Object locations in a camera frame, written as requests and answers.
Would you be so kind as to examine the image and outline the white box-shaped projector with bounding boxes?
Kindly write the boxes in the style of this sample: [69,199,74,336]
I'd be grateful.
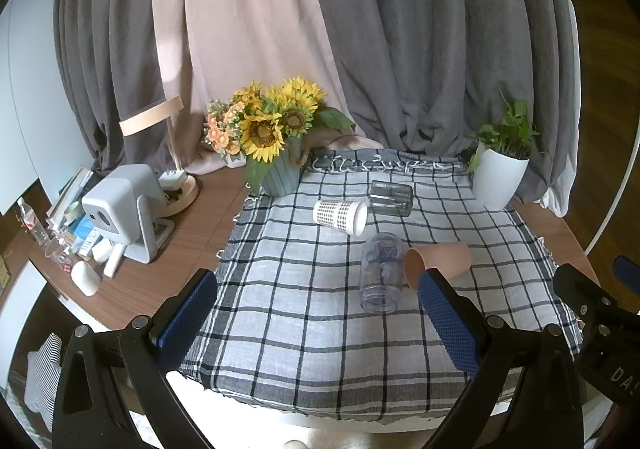
[81,165,176,264]

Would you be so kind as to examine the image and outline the orange flowers in white pot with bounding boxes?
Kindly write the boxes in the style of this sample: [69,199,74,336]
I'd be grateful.
[202,99,249,168]

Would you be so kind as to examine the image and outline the white oval case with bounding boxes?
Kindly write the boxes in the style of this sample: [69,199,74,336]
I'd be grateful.
[71,260,101,298]

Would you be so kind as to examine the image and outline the potted green plant white planter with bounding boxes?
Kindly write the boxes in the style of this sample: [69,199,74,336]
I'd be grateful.
[466,89,547,210]

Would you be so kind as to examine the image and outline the white charger plug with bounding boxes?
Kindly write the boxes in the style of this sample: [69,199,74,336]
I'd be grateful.
[159,170,188,192]

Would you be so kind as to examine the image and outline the striped cloth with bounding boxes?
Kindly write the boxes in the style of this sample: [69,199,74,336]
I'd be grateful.
[24,334,64,432]

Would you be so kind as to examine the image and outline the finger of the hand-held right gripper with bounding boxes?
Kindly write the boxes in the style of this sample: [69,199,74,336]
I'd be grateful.
[552,263,631,330]
[614,256,640,315]

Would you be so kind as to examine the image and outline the dark clear glass cup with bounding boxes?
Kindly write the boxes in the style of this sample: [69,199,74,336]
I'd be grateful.
[370,180,414,217]

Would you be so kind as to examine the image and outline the white curved frame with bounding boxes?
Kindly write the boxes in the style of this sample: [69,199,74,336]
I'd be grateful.
[582,126,640,255]

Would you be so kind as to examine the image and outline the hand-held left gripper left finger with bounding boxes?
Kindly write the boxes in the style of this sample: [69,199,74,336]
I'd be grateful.
[52,269,218,449]

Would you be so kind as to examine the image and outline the white tube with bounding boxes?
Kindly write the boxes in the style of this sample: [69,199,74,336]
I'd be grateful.
[103,243,125,278]

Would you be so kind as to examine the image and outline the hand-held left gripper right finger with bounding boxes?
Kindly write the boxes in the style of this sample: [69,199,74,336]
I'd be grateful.
[417,269,586,449]

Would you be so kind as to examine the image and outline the stack of books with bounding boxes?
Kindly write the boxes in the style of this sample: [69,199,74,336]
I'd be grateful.
[46,166,96,231]

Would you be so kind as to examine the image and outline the white patterned paper cup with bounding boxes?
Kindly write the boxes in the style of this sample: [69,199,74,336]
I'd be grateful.
[313,199,369,237]

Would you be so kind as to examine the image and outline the clear water bottle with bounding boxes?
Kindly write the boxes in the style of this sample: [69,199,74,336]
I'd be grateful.
[17,197,47,246]

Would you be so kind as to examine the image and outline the wooden desk lamp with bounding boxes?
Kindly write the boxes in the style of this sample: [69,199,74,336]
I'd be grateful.
[119,96,199,218]

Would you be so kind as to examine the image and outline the clear measuring cup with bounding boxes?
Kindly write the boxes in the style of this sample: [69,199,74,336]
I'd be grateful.
[45,236,69,266]

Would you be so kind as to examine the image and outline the blue white box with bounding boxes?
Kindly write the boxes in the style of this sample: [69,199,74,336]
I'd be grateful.
[69,218,102,250]

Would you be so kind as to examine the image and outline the pink cup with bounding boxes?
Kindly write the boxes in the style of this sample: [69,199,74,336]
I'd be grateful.
[404,242,472,290]

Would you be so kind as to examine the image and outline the sunflower bouquet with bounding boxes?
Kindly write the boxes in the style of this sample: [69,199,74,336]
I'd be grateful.
[232,75,357,192]

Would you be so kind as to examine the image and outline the checked grey white cloth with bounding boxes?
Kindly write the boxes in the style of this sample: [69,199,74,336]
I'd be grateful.
[179,149,583,425]

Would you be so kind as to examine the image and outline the pink curtain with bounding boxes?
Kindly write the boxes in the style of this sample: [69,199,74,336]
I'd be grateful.
[150,0,386,176]

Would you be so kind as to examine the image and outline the green ribbed vase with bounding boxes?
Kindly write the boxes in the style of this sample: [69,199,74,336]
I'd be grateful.
[260,136,304,197]

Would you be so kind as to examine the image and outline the grey curtain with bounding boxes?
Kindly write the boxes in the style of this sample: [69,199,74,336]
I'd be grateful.
[52,0,193,174]
[300,0,583,217]

